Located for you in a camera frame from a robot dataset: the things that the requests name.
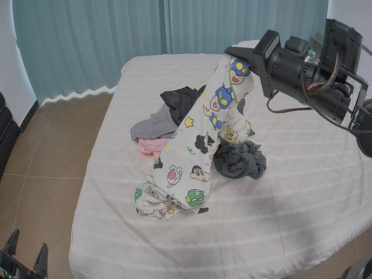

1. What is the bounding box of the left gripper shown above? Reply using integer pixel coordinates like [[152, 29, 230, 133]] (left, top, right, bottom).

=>
[[0, 228, 48, 279]]

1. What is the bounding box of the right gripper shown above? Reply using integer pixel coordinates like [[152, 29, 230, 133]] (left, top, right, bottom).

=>
[[224, 30, 310, 104]]

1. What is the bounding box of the black garment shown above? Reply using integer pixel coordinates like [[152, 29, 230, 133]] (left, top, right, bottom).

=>
[[160, 86, 211, 127]]

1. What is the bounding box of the dark grey garment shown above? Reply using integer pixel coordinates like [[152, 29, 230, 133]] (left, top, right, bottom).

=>
[[214, 98, 267, 181]]

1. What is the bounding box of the black chest of drawers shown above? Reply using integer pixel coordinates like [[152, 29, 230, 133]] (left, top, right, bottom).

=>
[[0, 92, 24, 182]]

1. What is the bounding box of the pink garment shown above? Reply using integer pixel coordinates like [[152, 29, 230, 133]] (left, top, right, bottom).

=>
[[139, 137, 170, 163]]

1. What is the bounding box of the bed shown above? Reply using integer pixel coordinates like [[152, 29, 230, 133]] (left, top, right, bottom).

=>
[[69, 53, 372, 279]]

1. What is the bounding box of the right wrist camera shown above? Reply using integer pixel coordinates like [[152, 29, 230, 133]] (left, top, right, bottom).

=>
[[284, 36, 311, 59]]

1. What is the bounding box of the black cable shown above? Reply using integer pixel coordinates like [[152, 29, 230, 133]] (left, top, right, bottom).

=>
[[266, 90, 314, 114]]

